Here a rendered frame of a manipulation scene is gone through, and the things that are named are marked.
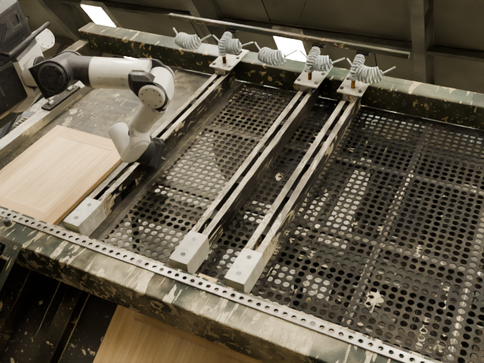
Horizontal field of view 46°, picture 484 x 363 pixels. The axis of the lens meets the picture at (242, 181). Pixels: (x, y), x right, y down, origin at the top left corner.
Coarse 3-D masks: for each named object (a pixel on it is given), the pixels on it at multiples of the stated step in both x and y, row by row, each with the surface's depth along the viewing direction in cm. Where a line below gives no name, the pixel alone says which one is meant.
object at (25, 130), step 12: (72, 96) 246; (60, 108) 241; (36, 120) 231; (48, 120) 236; (12, 132) 226; (24, 132) 226; (36, 132) 232; (0, 144) 219; (12, 144) 222; (0, 156) 218
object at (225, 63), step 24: (216, 72) 246; (192, 96) 234; (216, 96) 241; (168, 120) 221; (192, 120) 228; (168, 144) 215; (120, 168) 199; (96, 192) 190; (120, 192) 194; (72, 216) 181; (96, 216) 185
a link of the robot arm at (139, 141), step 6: (132, 126) 176; (132, 132) 176; (138, 132) 176; (150, 132) 181; (132, 138) 177; (138, 138) 177; (144, 138) 178; (150, 138) 181; (132, 144) 177; (138, 144) 177; (144, 144) 179; (126, 150) 179; (132, 150) 178; (138, 150) 180; (144, 150) 182; (120, 156) 182; (126, 156) 180; (132, 156) 182; (138, 156) 184; (126, 162) 183
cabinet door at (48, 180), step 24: (48, 144) 222; (72, 144) 221; (96, 144) 220; (24, 168) 211; (48, 168) 210; (72, 168) 210; (96, 168) 208; (0, 192) 201; (24, 192) 200; (48, 192) 200; (72, 192) 198; (48, 216) 190
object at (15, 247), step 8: (0, 240) 178; (8, 240) 177; (0, 248) 171; (8, 248) 176; (16, 248) 175; (8, 256) 175; (16, 256) 174; (0, 264) 171; (8, 264) 174; (0, 272) 172; (8, 272) 173; (0, 280) 172; (0, 288) 171
